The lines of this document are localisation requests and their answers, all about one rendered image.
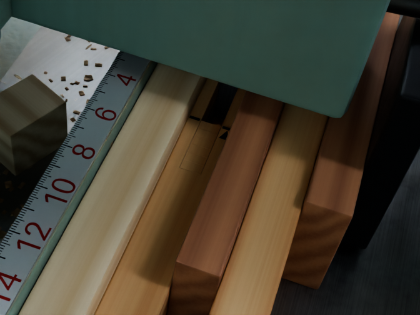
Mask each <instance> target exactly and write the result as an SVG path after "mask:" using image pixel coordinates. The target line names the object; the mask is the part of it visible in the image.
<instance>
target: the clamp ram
mask: <svg viewBox="0 0 420 315"><path fill-rule="evenodd" d="M419 149H420V19H419V18H415V17H409V16H403V17H402V19H401V22H400V24H399V27H398V29H397V31H396V36H395V39H394V44H393V47H392V52H391V57H390V60H389V66H388V69H387V73H386V78H385V82H384V87H383V90H382V94H381V100H380V103H379V108H378V111H377V116H376V121H375V124H374V129H373V132H372V137H371V142H370V145H369V151H368V154H367V158H366V163H365V167H364V172H363V175H362V180H361V185H360V188H359V193H358V196H357V201H356V206H355V209H354V214H353V217H352V219H351V222H350V223H349V226H348V228H347V230H346V232H345V234H344V236H343V238H342V241H341V242H342V243H345V244H348V245H351V246H354V247H357V248H360V249H366V248H367V247H368V245H369V243H370V242H371V239H372V238H373V236H374V233H375V232H376V230H377V228H378V226H379V224H380V222H381V221H382V219H383V217H384V215H385V213H386V211H387V210H388V207H389V205H390V203H391V201H392V200H393V198H394V196H395V194H396V192H397V191H398V189H399V187H400V185H401V183H402V181H403V179H404V177H405V175H406V173H407V171H408V170H409V168H410V166H411V164H412V162H413V160H414V158H415V157H416V154H417V153H418V151H419Z"/></svg>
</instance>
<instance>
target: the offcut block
mask: <svg viewBox="0 0 420 315"><path fill-rule="evenodd" d="M67 136H68V127H67V112H66V102H65V100H64V99H62V98H61V97H60V96H58V95H57V94H56V93H55V92H54V91H53V90H51V89H50V88H49V87H47V86H46V85H45V84H44V83H43V82H42V81H40V80H39V79H38V78H37V77H36V76H35V75H33V74H32V75H30V76H28V77H26V78H24V79H23V80H21V81H19V82H17V83H16V84H14V85H12V86H11V87H9V88H7V89H5V90H3V91H2V92H0V162H1V163H2V164H3V165H4V166H5V167H6V168H7V169H9V170H10V171H11V172H12V173H13V174H14V175H15V176H17V175H18V174H20V173H21V172H23V171H24V170H26V169H27V168H29V167H30V166H32V165H33V164H35V163H36V162H38V161H40V160H41V159H42V158H44V157H46V156H47V155H48V154H50V153H52V152H53V151H55V150H56V149H57V148H60V147H61V145H62V144H63V142H64V140H65V139H66V137H67Z"/></svg>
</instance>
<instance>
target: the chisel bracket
mask: <svg viewBox="0 0 420 315"><path fill-rule="evenodd" d="M389 3H390V0H11V7H12V17H14V18H18V19H21V20H23V21H27V22H30V23H33V24H37V25H40V26H43V27H45V28H49V29H53V30H55V31H59V32H62V33H65V34H69V35H72V36H75V37H77V38H81V39H85V40H87V41H91V42H94V43H97V44H100V45H103V46H107V47H109V48H113V49H117V50H119V51H122V52H125V53H129V54H132V55H135V56H139V57H141V58H144V59H148V60H151V61H154V62H157V63H161V64H164V65H167V66H171V67H173V68H176V69H180V70H183V71H186V72H189V73H193V74H196V75H198V76H202V77H205V78H208V79H212V80H215V81H218V82H220V83H224V84H228V85H230V86H234V87H237V88H240V89H243V90H246V91H250V92H252V93H256V94H260V95H262V96H266V97H268V98H272V99H275V100H278V101H282V102H284V103H288V104H292V105H294V106H297V107H300V108H304V109H307V110H310V111H314V112H316V113H319V114H323V115H326V116H329V117H332V118H341V117H342V116H343V115H344V114H345V113H346V112H347V111H348V109H349V106H350V103H351V101H352V98H353V96H354V93H355V91H356V88H357V86H358V83H359V80H360V78H361V75H362V73H363V70H364V67H365V65H366V62H367V60H368V57H369V54H370V52H371V49H372V47H373V44H374V42H375V39H376V36H377V34H378V31H379V28H380V27H381V23H382V21H383V19H384V16H385V13H386V11H387V8H388V6H389Z"/></svg>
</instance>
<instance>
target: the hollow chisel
mask: <svg viewBox="0 0 420 315"><path fill-rule="evenodd" d="M237 90H238V87H234V86H230V85H228V84H224V83H221V82H220V83H219V90H218V94H217V100H216V107H215V110H214V116H215V117H217V118H221V119H225V118H226V115H227V113H228V111H229V108H230V106H231V103H232V101H233V99H234V97H235V95H236V92H237Z"/></svg>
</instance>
